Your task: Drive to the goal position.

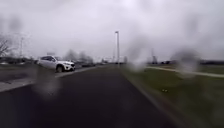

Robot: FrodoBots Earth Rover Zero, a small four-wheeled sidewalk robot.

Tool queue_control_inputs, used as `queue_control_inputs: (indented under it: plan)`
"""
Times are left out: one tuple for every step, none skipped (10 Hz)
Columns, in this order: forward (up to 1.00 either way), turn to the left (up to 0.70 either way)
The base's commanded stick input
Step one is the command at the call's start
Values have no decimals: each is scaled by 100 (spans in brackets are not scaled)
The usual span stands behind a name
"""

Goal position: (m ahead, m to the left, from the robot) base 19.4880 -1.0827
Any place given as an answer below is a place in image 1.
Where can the dark asphalt path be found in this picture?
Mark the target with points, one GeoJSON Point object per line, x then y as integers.
{"type": "Point", "coordinates": [90, 100]}

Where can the white car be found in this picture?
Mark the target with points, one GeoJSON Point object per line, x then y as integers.
{"type": "Point", "coordinates": [56, 63]}

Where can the grass verge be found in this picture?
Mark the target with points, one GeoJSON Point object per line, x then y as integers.
{"type": "Point", "coordinates": [186, 93]}

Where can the pale footpath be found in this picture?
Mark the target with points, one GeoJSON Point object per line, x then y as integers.
{"type": "Point", "coordinates": [193, 72]}

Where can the pale concrete kerb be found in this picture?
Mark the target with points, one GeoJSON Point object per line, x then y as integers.
{"type": "Point", "coordinates": [30, 81]}

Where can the bare tree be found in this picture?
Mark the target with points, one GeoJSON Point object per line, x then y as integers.
{"type": "Point", "coordinates": [4, 45]}

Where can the grey lamp post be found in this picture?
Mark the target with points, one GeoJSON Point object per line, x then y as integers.
{"type": "Point", "coordinates": [117, 46]}

